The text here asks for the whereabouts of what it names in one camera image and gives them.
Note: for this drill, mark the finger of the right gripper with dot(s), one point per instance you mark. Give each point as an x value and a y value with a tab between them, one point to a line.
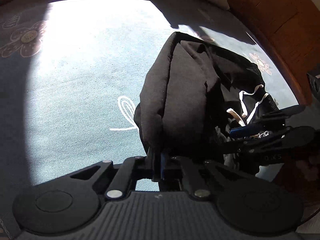
245	131

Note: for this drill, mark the wooden headboard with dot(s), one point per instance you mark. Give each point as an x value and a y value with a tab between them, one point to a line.
289	32

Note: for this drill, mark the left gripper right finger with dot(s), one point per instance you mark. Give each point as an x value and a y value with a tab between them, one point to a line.
171	173

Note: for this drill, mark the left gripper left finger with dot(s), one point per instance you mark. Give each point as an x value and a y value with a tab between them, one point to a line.
153	163

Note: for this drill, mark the blue floral bed sheet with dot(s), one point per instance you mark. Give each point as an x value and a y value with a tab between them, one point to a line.
72	72

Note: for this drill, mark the black track pants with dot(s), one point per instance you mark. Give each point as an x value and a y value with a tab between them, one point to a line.
194	94

